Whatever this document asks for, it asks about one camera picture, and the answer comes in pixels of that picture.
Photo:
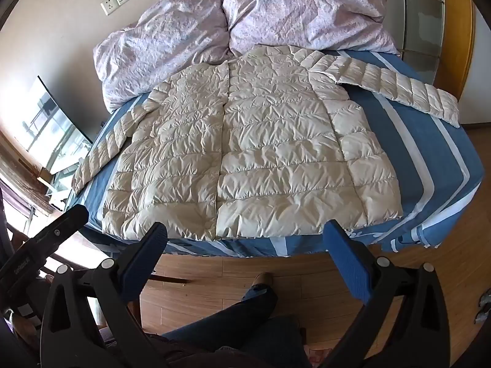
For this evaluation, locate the lavender floral pillow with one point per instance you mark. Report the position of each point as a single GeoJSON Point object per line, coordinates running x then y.
{"type": "Point", "coordinates": [307, 11]}
{"type": "Point", "coordinates": [161, 38]}

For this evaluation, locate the person's tan shoe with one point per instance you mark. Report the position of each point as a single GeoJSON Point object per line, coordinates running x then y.
{"type": "Point", "coordinates": [262, 280]}

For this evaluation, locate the blue striped bed sheet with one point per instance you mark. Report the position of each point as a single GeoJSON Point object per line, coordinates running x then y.
{"type": "Point", "coordinates": [414, 142]}

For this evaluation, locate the person's leg in jeans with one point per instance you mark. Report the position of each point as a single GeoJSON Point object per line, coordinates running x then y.
{"type": "Point", "coordinates": [238, 322]}

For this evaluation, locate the white wall socket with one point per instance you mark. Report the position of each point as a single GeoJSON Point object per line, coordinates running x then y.
{"type": "Point", "coordinates": [107, 7]}

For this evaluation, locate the reflective glass panel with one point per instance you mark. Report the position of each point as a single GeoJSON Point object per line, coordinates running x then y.
{"type": "Point", "coordinates": [53, 122]}

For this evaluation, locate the wooden wardrobe with glass doors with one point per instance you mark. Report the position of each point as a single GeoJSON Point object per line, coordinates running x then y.
{"type": "Point", "coordinates": [422, 27]}

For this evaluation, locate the cream puffer jacket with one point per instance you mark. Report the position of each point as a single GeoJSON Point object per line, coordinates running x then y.
{"type": "Point", "coordinates": [249, 142]}

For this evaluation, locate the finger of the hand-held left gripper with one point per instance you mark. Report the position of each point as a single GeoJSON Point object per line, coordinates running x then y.
{"type": "Point", "coordinates": [63, 220]}

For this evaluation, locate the grey cloth item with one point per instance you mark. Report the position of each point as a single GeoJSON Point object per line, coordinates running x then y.
{"type": "Point", "coordinates": [484, 308]}

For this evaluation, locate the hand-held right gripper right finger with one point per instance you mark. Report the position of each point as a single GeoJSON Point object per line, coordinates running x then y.
{"type": "Point", "coordinates": [349, 262]}

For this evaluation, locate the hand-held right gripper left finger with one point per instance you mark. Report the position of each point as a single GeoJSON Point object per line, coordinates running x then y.
{"type": "Point", "coordinates": [147, 255]}

